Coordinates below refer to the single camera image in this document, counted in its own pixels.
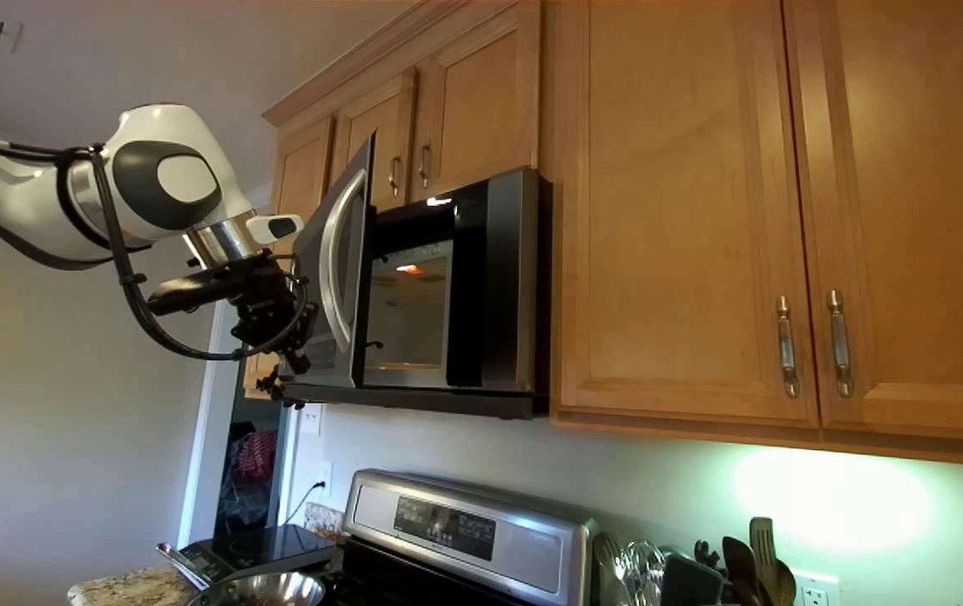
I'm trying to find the shiny glass jar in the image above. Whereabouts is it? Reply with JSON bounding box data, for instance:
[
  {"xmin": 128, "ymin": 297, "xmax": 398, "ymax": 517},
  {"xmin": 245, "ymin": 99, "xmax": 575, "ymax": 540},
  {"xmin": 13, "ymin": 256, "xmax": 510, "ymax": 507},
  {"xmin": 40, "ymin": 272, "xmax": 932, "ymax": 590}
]
[{"xmin": 596, "ymin": 535, "xmax": 668, "ymax": 606}]

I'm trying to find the steel mixing bowl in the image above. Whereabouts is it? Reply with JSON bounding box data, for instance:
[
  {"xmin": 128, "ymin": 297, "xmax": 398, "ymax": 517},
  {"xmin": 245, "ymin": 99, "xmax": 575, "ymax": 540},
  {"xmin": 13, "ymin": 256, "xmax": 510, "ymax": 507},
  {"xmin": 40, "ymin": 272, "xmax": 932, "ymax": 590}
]
[{"xmin": 210, "ymin": 566, "xmax": 332, "ymax": 606}]

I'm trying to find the large wooden cabinet door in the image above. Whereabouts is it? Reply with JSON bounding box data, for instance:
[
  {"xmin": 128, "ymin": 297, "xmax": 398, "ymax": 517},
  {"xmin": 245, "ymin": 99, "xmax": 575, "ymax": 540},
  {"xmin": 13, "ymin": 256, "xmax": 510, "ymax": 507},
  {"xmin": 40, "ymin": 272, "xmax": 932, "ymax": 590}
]
[
  {"xmin": 780, "ymin": 0, "xmax": 963, "ymax": 447},
  {"xmin": 544, "ymin": 0, "xmax": 826, "ymax": 431}
]

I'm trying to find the metal cabinet handle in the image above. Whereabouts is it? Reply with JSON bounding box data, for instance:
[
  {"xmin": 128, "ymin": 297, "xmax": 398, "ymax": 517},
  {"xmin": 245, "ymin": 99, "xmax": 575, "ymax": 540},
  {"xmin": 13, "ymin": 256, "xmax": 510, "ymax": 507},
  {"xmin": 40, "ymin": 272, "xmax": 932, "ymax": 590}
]
[
  {"xmin": 826, "ymin": 288, "xmax": 859, "ymax": 401},
  {"xmin": 413, "ymin": 143, "xmax": 438, "ymax": 194},
  {"xmin": 775, "ymin": 292, "xmax": 806, "ymax": 405},
  {"xmin": 385, "ymin": 153, "xmax": 409, "ymax": 201}
]

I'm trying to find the tan wooden wall object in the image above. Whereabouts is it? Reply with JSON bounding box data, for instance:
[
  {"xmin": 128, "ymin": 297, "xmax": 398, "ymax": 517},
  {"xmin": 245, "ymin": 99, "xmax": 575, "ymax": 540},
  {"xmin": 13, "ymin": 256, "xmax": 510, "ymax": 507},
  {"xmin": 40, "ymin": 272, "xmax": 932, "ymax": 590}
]
[{"xmin": 237, "ymin": 350, "xmax": 283, "ymax": 405}]

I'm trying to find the stainless steel stove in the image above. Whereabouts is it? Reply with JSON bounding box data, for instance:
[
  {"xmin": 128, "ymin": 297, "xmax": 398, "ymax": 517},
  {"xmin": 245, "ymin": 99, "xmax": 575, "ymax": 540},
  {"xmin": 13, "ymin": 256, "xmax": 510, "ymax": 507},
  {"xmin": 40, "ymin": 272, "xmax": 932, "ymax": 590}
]
[{"xmin": 327, "ymin": 469, "xmax": 604, "ymax": 606}]

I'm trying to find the small wooden cabinet door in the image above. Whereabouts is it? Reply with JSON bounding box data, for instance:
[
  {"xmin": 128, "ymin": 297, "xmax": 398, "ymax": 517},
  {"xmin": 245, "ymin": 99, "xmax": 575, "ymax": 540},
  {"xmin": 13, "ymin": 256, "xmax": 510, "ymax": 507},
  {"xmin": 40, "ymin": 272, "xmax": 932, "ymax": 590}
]
[
  {"xmin": 409, "ymin": 0, "xmax": 546, "ymax": 205},
  {"xmin": 327, "ymin": 68, "xmax": 421, "ymax": 217}
]

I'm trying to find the thin black power cord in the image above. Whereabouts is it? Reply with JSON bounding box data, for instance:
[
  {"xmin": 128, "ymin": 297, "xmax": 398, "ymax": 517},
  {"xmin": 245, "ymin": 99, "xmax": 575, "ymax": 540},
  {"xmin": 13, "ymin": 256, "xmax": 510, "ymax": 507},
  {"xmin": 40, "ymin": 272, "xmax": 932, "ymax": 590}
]
[{"xmin": 283, "ymin": 480, "xmax": 333, "ymax": 530}]

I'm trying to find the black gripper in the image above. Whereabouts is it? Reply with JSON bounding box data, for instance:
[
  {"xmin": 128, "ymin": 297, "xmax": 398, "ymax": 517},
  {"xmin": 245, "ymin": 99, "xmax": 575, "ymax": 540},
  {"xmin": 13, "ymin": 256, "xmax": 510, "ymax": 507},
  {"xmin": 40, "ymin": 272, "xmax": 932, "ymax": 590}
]
[{"xmin": 223, "ymin": 253, "xmax": 317, "ymax": 388}]

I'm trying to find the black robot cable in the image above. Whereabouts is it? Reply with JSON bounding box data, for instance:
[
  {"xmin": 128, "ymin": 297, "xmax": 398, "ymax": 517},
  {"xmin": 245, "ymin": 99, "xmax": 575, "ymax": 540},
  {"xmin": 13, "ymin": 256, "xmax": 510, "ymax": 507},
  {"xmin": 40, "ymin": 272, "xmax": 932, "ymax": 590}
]
[{"xmin": 0, "ymin": 116, "xmax": 317, "ymax": 364}]

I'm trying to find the stainless microwave body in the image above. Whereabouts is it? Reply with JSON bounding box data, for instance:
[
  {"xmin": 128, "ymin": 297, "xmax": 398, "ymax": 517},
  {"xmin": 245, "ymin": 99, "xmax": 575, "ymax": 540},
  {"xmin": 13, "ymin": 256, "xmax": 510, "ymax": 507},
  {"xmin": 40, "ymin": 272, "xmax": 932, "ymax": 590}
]
[{"xmin": 349, "ymin": 167, "xmax": 556, "ymax": 421}]

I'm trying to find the black kitchen utensil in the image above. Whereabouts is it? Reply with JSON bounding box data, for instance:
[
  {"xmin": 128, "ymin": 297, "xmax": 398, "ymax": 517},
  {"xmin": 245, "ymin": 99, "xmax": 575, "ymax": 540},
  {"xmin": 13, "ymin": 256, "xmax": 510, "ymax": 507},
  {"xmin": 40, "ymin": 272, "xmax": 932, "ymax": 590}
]
[
  {"xmin": 661, "ymin": 552, "xmax": 728, "ymax": 606},
  {"xmin": 722, "ymin": 531, "xmax": 768, "ymax": 606}
]

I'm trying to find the dark flat countertop device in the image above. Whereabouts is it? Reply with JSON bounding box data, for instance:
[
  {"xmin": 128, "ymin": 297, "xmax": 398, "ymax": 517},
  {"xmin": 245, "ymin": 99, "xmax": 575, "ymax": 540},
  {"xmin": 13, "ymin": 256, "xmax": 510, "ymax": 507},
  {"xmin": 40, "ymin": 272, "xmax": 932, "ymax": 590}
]
[{"xmin": 161, "ymin": 523, "xmax": 342, "ymax": 590}]

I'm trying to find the stainless microwave door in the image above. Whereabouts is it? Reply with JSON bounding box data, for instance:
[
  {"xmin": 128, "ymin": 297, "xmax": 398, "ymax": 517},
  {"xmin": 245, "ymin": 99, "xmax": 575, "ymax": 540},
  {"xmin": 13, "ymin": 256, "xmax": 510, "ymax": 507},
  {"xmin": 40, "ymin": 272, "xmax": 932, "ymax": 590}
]
[{"xmin": 278, "ymin": 133, "xmax": 382, "ymax": 409}]

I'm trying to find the narrow wooden cabinet door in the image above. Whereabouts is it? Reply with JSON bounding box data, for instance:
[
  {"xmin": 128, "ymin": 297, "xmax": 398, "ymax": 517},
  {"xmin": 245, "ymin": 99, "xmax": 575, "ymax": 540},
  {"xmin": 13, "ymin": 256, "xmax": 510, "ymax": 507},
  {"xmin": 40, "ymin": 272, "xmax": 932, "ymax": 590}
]
[{"xmin": 273, "ymin": 111, "xmax": 336, "ymax": 229}]

